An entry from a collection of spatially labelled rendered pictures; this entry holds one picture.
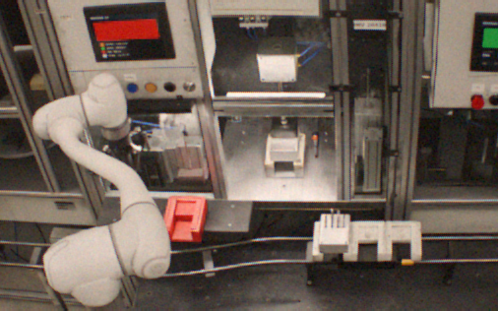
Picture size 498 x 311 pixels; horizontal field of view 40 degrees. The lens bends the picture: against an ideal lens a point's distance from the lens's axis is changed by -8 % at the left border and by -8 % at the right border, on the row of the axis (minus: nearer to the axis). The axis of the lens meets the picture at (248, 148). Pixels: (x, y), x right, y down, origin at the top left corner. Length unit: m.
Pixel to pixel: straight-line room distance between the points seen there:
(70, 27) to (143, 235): 0.73
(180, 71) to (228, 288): 0.83
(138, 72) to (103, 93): 0.15
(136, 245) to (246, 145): 1.10
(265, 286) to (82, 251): 1.01
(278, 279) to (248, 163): 0.43
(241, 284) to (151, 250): 0.93
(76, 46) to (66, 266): 0.75
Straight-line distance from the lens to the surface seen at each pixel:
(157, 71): 2.19
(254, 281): 2.60
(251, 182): 2.59
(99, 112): 2.14
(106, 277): 1.75
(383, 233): 2.45
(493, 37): 2.04
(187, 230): 2.47
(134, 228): 1.74
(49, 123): 2.13
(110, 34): 2.12
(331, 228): 2.41
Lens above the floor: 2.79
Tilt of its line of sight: 44 degrees down
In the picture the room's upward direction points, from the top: 8 degrees counter-clockwise
